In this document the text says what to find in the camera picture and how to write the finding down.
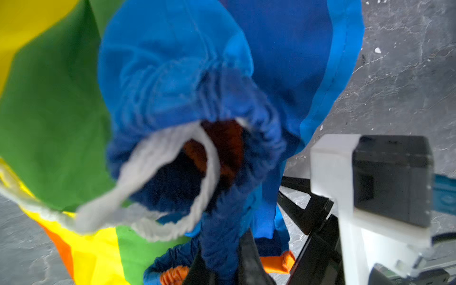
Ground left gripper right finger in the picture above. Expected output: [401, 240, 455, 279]
[236, 229, 276, 285]

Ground rainbow coloured shorts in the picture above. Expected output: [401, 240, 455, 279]
[1, 1, 364, 285]

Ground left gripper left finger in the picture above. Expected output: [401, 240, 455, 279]
[183, 256, 216, 285]

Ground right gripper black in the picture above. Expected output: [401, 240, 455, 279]
[278, 176, 345, 285]

